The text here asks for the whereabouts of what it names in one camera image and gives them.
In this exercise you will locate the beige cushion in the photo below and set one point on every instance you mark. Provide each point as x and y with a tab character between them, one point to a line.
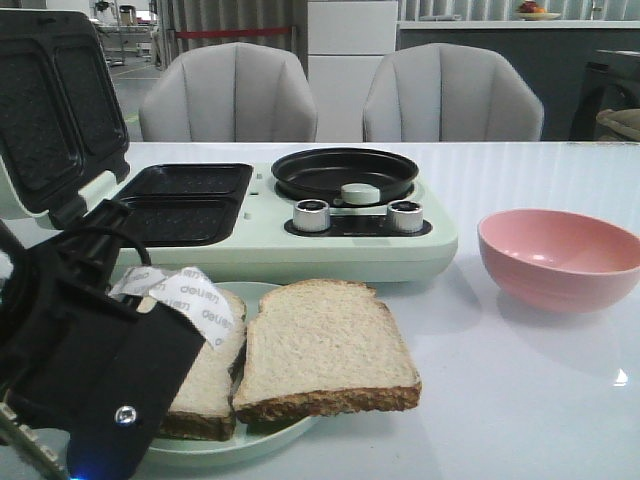
621	125

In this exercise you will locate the right silver control knob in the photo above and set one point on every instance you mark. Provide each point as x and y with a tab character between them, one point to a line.
404	216

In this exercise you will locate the pink plastic bowl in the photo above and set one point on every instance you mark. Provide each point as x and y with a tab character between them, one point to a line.
559	261

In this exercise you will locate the left grey upholstered chair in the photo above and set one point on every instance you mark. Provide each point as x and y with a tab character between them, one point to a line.
235	92

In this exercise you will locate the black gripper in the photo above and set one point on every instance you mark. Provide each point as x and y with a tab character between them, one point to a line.
47	294

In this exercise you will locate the white cabinet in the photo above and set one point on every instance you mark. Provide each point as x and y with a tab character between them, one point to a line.
346	41

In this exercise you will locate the silver control knob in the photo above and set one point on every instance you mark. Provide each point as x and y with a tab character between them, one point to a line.
311	216
404	216

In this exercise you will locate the grey upholstered chair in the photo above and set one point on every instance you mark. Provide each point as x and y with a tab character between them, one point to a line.
442	92
235	92

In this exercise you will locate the right grey upholstered chair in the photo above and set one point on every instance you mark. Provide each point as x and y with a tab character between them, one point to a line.
442	92

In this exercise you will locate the white bread slice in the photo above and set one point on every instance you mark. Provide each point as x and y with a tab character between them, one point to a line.
323	347
202	409

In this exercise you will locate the black round frying pan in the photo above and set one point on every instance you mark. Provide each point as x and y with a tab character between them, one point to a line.
345	176

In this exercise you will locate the dark appliance at right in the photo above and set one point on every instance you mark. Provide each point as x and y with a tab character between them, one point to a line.
610	81

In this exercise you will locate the grey counter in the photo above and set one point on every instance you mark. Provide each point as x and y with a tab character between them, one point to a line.
550	55

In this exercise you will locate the breakfast maker hinged lid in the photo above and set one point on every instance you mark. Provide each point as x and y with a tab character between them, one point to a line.
63	136

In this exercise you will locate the fruit plate on counter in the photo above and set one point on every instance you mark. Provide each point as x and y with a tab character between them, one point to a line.
533	11

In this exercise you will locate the red barrier tape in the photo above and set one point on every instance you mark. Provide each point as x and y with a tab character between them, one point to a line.
234	33

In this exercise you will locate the mint green round plate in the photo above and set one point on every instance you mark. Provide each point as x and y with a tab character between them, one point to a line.
249	441

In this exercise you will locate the left silver control knob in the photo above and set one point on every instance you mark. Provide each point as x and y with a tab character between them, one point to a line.
311	216

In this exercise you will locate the mint green breakfast maker base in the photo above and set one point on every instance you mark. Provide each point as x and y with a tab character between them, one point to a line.
231	221

